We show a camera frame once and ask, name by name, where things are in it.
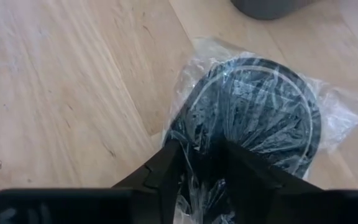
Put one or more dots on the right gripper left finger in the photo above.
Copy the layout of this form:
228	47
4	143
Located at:
160	174

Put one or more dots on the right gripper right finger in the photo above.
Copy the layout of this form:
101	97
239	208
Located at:
247	180

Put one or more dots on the black round item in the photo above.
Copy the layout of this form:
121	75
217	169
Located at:
259	109

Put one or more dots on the grey translucent plastic bin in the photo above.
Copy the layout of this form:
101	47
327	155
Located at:
269	7

